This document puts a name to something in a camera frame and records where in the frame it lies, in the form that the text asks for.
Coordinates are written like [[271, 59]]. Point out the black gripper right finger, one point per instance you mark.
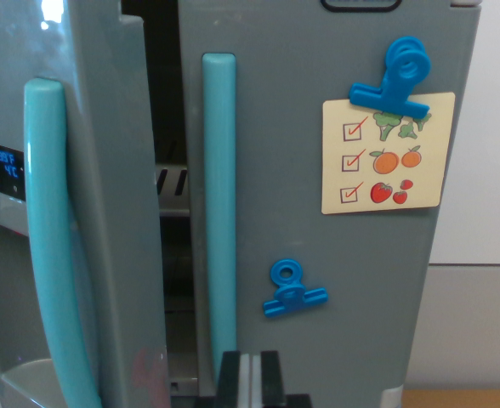
[[269, 382]]

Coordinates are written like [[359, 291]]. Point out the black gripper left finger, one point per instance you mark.
[[232, 382]]

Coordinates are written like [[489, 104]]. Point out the grey toy fridge body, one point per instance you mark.
[[169, 200]]

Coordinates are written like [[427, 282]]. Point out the grey fridge door with clips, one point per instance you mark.
[[297, 170]]

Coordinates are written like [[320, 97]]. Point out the small blue clip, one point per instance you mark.
[[290, 297]]

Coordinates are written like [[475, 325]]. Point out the cream shopping list card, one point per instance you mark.
[[433, 170]]

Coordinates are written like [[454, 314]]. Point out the large blue clip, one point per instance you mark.
[[396, 91]]

